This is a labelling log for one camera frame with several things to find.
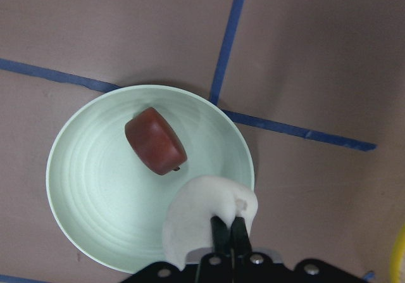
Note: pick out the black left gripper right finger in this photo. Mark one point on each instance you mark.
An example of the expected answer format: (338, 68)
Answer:
(240, 238)

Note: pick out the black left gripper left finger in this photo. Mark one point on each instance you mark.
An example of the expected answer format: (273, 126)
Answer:
(220, 236)

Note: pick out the white steamed bun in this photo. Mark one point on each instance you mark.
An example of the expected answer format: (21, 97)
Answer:
(187, 225)

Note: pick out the light green plate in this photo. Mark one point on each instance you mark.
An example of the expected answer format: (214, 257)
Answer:
(105, 200)

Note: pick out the brown round bun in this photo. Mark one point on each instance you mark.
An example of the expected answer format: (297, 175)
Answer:
(155, 142)

